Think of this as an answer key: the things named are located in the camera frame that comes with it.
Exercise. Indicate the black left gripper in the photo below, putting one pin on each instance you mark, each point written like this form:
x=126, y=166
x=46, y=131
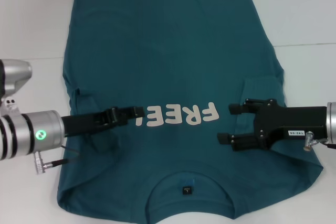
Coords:
x=81, y=124

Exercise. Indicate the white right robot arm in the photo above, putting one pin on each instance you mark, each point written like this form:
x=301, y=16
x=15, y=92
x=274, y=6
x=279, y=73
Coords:
x=332, y=121

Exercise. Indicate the blue shirt with FREE print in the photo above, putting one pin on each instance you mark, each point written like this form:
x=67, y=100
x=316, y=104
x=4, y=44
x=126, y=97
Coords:
x=170, y=51

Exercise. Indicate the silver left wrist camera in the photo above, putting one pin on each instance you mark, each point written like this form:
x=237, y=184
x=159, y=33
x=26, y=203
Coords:
x=15, y=74

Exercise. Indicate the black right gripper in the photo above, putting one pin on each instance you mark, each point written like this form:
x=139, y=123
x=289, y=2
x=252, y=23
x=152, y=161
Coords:
x=294, y=123

